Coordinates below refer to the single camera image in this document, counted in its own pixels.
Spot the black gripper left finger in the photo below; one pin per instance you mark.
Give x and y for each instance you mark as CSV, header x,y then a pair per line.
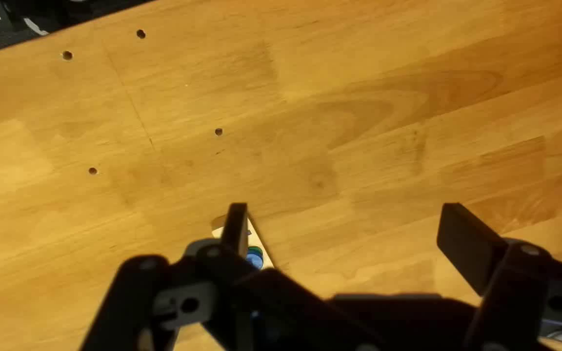
x,y
236,227

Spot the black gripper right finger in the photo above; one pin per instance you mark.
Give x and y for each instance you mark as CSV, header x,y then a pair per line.
x,y
470,245

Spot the wooden number peg board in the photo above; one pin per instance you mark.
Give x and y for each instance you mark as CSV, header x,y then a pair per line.
x,y
261,247

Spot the black equipment base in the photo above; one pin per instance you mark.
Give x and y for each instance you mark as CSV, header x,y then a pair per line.
x,y
9,26

